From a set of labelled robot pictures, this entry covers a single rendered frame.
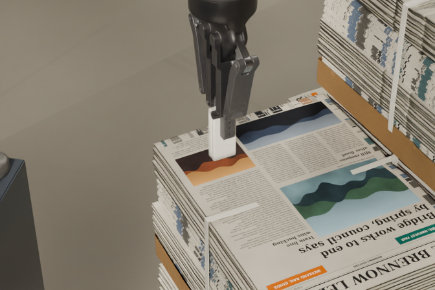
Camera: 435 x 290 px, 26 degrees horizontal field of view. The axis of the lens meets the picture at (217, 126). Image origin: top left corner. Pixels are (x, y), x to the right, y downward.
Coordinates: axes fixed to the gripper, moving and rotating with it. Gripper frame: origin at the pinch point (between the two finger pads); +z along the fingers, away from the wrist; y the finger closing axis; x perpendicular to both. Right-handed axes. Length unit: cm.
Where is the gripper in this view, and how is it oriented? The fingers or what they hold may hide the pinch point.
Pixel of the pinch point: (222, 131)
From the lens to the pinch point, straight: 112.2
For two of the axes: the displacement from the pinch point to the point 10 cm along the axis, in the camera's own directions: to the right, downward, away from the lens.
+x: -8.9, 2.6, -3.6
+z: 0.0, 8.1, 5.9
